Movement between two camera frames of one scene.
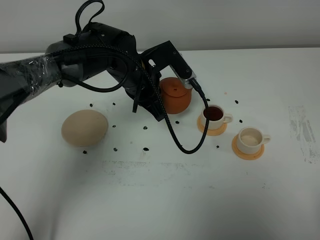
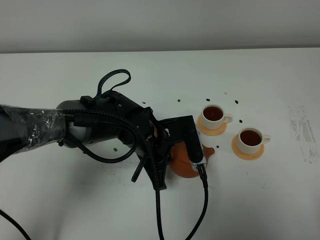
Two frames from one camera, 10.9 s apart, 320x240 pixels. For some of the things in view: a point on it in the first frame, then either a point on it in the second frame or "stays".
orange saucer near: [244, 156] stays
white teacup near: [250, 140] stays
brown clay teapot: [176, 97] -> [179, 161]
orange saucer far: [214, 132] stays
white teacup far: [217, 117] stays
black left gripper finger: [156, 109] -> [156, 170]
